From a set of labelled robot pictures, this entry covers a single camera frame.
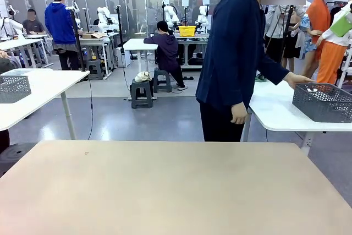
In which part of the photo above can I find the person in blue hoodie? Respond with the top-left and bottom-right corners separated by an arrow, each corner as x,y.
44,0 -> 83,71

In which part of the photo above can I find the black hanging cable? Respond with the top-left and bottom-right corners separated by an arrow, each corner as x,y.
87,76 -> 95,141

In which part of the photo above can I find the mannequin in orange jacket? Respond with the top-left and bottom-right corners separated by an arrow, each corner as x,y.
305,0 -> 335,62

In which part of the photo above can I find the mannequin in grey shirt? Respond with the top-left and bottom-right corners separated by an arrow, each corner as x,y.
265,4 -> 306,39

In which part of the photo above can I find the grey plastic stool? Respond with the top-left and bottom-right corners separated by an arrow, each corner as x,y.
86,59 -> 105,80
153,67 -> 173,94
130,78 -> 154,110

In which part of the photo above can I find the figure in floral blue shirt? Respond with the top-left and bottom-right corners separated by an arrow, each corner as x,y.
295,0 -> 320,78

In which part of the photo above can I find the person's left forearm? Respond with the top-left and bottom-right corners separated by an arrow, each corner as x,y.
263,50 -> 293,86

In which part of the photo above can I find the grey perforated plastic basket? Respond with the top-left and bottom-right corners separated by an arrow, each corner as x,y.
0,75 -> 32,104
291,83 -> 352,123

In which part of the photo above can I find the beige cloth bundle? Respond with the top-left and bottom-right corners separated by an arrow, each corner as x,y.
134,71 -> 151,83

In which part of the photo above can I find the person in navy jacket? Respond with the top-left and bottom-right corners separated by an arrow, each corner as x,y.
195,0 -> 321,143

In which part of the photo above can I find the black plastic stool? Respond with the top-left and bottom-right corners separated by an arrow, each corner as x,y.
0,143 -> 38,178

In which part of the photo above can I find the black tripod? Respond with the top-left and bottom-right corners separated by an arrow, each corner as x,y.
271,5 -> 296,64

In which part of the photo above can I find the person in grey t-shirt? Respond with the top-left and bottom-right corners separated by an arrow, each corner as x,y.
22,8 -> 48,37

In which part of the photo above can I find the black camera stand pole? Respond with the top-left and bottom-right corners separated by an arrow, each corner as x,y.
115,5 -> 125,68
65,0 -> 86,72

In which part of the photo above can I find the white desk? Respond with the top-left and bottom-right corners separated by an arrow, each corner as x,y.
0,38 -> 50,68
123,38 -> 159,73
79,35 -> 113,78

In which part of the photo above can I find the person's right forearm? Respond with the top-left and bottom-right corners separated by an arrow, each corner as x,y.
217,72 -> 248,107

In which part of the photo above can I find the open cardboard box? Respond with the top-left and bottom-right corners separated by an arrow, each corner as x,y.
81,32 -> 107,40

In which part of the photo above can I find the person's left hand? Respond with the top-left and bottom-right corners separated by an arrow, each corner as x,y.
284,71 -> 316,87

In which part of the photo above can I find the white workbench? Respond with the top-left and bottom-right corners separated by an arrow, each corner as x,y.
174,32 -> 210,69

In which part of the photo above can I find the person's right hand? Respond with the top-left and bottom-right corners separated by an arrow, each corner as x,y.
230,100 -> 250,125

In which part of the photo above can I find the yellow basket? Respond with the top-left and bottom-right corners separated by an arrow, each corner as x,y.
178,25 -> 196,37

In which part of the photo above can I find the white perforated tray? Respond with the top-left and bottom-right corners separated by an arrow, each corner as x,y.
0,68 -> 30,78

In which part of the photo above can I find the person in purple hoodie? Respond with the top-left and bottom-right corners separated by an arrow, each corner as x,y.
143,20 -> 185,89

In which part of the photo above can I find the light green bag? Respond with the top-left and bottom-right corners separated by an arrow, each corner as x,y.
329,12 -> 352,37

